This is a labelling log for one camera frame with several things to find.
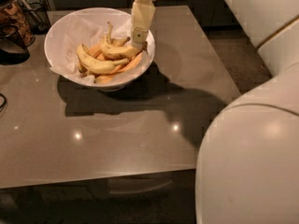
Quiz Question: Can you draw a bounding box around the orange banana right side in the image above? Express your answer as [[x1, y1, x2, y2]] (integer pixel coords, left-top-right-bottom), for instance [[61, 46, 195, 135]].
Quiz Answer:
[[120, 52, 143, 72]]

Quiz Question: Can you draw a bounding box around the orange banana middle left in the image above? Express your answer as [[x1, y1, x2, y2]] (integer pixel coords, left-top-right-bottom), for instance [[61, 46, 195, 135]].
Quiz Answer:
[[89, 44, 102, 58]]

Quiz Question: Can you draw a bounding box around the yellow banana front left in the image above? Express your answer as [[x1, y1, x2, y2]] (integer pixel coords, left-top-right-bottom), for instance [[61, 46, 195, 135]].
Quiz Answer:
[[77, 44, 129, 74]]

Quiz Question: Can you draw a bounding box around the white paper liner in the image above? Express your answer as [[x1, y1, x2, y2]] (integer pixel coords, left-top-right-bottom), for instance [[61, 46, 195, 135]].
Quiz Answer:
[[50, 13, 153, 86]]

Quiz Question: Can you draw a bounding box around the orange banana bottom front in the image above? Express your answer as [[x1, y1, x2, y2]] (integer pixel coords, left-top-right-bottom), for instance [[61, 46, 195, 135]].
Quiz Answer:
[[94, 75, 114, 84]]

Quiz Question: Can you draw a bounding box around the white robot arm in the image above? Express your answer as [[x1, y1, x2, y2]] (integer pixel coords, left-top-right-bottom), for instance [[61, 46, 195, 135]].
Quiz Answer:
[[195, 0, 299, 224]]

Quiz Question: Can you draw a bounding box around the white bowl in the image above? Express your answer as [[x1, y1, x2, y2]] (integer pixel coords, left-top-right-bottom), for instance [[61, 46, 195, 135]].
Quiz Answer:
[[43, 7, 156, 92]]

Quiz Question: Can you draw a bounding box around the orange banana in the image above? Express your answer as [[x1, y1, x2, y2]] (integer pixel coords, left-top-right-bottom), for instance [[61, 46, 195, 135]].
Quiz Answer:
[[89, 44, 102, 58], [120, 52, 143, 72], [94, 75, 114, 84]]

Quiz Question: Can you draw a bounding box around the patterned brown canister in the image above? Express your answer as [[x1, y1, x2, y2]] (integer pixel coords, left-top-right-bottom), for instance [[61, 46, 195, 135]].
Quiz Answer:
[[0, 0, 35, 47]]

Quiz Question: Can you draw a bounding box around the black cable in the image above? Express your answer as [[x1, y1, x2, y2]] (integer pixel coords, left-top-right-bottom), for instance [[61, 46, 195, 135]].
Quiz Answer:
[[0, 92, 7, 112]]

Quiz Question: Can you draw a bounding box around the black wire basket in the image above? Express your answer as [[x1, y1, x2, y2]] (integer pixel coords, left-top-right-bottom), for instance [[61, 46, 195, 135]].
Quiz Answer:
[[23, 3, 50, 35]]

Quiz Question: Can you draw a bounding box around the spotted yellow banana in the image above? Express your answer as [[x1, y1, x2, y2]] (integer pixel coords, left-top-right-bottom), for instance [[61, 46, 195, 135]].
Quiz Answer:
[[100, 21, 147, 60]]

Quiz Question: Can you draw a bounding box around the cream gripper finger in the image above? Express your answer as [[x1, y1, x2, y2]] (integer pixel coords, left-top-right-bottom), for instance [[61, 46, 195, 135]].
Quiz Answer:
[[131, 0, 155, 48]]

